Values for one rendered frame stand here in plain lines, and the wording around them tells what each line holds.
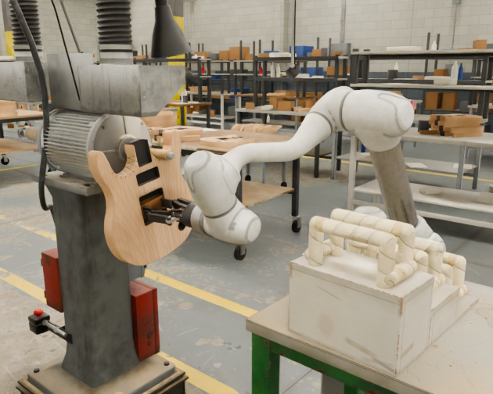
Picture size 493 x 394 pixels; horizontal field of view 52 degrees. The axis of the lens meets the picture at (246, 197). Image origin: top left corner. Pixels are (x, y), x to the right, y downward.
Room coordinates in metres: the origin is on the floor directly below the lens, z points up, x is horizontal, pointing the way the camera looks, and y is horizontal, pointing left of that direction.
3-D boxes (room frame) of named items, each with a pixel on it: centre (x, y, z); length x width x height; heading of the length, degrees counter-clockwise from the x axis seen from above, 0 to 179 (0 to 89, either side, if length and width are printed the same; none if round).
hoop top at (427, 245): (1.16, -0.38, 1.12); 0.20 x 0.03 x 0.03; 47
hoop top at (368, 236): (0.98, -0.21, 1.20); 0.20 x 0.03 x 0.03; 47
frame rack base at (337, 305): (1.02, -0.25, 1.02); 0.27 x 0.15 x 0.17; 48
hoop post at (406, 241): (0.99, -0.33, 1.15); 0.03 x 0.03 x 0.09
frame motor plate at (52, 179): (1.89, 0.61, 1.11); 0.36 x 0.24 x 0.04; 50
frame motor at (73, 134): (1.85, 0.55, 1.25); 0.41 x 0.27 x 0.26; 50
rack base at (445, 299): (1.13, -0.35, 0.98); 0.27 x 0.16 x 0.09; 48
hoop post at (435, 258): (1.10, -0.44, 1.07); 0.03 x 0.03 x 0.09
